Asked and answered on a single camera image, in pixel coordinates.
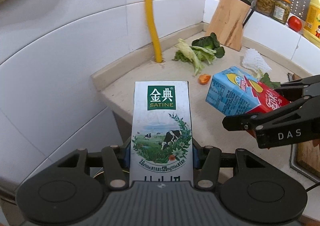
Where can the red drink carton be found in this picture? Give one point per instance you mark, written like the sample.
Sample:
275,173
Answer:
263,99

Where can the large dark green leaves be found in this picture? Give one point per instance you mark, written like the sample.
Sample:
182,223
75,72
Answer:
264,78

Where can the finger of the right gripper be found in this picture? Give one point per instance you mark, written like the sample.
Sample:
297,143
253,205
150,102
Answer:
297,89
252,120

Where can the green white milk carton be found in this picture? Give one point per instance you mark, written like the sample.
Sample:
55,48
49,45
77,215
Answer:
161,141

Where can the red tomato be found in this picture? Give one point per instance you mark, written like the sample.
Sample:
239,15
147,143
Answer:
295,23

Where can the black kitchen scissors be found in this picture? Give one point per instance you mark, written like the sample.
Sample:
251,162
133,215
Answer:
251,11

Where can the yellow oil bottle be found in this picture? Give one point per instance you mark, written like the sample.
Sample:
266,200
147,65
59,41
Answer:
311,30

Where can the wooden knife block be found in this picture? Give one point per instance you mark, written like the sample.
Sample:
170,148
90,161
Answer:
227,23

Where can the yellow gas pipe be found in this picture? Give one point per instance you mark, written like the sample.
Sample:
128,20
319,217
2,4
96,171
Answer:
152,30

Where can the dark green leafy vegetable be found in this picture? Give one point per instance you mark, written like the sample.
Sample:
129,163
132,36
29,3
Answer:
205,49

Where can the wooden cutting board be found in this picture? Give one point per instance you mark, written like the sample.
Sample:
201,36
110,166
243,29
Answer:
305,159

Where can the orange lid pickle jar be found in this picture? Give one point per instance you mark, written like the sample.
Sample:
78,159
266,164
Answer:
281,10

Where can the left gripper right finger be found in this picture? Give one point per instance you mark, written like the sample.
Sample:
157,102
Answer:
206,160

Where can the orange peel piece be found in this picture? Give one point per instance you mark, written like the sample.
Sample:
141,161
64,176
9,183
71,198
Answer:
204,79

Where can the glass jar of pickles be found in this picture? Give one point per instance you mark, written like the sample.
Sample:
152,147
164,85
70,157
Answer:
265,7

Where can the blue drink carton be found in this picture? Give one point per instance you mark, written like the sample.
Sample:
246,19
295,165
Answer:
231,93

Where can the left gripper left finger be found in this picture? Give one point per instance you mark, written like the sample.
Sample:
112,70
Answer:
115,178

